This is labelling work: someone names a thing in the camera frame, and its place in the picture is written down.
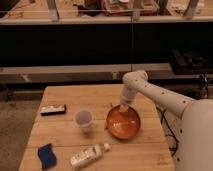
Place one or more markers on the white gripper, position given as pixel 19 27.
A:
pixel 127 97

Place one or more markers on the orange ceramic bowl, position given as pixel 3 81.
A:
pixel 123 125

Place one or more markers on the blue sponge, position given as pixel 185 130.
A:
pixel 46 156

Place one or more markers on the orange carrot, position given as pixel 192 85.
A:
pixel 106 125

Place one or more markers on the white plastic bottle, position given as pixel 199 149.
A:
pixel 88 155

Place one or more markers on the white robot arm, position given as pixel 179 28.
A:
pixel 195 151

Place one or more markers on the clear plastic cup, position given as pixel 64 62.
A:
pixel 84 120

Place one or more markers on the black device on shelf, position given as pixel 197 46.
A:
pixel 191 63

